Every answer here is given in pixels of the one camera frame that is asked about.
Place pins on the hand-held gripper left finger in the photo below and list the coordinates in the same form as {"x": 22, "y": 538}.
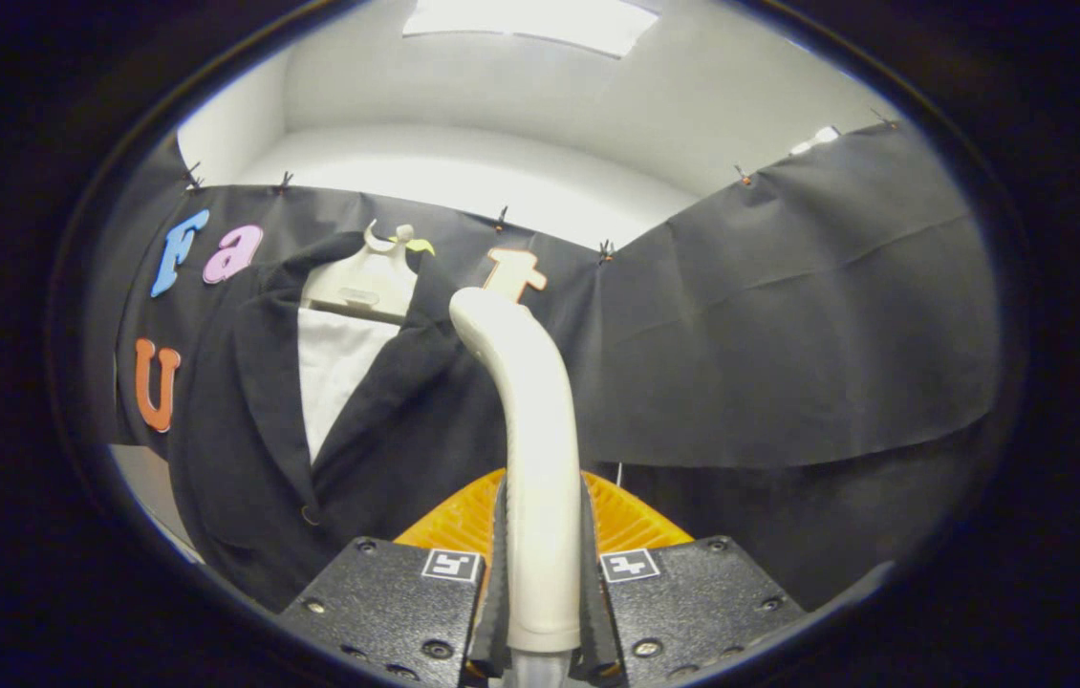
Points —
{"x": 387, "y": 602}

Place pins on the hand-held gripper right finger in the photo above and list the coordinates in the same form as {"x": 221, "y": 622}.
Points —
{"x": 693, "y": 602}

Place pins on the black blazer jacket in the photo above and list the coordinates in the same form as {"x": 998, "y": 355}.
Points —
{"x": 244, "y": 478}

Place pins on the white garment steamer head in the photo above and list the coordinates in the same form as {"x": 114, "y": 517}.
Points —
{"x": 540, "y": 459}

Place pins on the white dress form torso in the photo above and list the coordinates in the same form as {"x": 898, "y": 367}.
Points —
{"x": 339, "y": 373}

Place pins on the black backdrop cloth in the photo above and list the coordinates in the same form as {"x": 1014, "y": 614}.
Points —
{"x": 788, "y": 334}

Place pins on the ceiling light panel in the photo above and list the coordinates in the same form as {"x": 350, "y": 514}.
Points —
{"x": 540, "y": 19}

